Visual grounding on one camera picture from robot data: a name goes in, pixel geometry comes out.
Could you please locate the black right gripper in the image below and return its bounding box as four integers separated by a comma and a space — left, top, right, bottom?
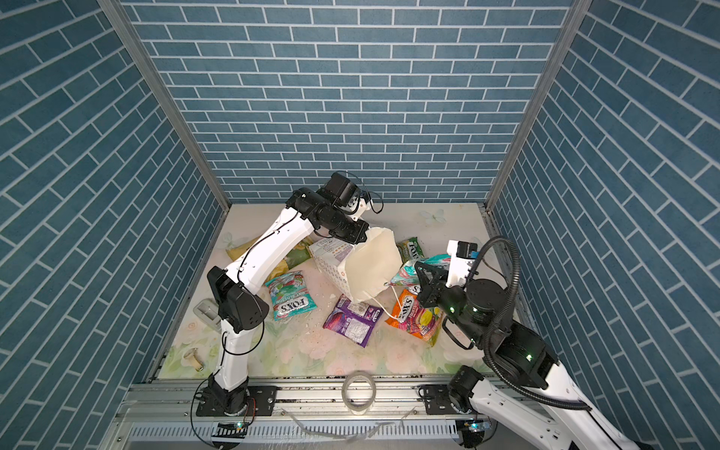
416, 257, 491, 346

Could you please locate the teal candy bag inside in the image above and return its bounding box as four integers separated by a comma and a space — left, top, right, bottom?
389, 252, 452, 288

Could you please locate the orange snack packet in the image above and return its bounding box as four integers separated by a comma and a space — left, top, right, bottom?
385, 289, 444, 346

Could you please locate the green Fox's spring tea candy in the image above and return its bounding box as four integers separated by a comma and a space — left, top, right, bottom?
396, 236, 427, 264

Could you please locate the yellow kettle chips bag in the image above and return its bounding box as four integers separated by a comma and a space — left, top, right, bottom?
225, 237, 313, 283

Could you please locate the white patterned paper bag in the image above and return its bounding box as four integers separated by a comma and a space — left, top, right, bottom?
309, 227, 403, 313

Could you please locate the purple snack packet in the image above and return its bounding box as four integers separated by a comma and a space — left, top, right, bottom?
322, 294, 384, 348

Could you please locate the teal Fox's mint blossom candy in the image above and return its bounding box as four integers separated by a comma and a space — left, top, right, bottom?
406, 285, 421, 296

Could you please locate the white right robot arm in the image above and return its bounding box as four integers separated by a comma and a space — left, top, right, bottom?
415, 256, 648, 449

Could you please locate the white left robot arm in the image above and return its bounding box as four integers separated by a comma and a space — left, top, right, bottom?
207, 172, 372, 397

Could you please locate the clear tape roll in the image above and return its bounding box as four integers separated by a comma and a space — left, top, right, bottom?
340, 370, 377, 416

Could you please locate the grey plastic object left edge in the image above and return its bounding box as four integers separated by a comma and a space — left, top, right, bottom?
193, 298, 221, 333

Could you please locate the small beige spool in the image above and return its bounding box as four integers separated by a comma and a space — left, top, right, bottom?
182, 347, 204, 372

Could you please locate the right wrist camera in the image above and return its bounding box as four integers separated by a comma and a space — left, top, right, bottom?
445, 240, 478, 288

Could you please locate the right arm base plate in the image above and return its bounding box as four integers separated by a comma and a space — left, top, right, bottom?
417, 379, 494, 418

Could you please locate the white cable tie strip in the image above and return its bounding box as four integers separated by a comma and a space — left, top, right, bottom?
280, 408, 417, 443

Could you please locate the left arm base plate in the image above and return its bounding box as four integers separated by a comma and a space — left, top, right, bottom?
194, 385, 278, 417

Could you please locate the aluminium front rail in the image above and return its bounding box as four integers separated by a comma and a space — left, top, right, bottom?
120, 376, 482, 421

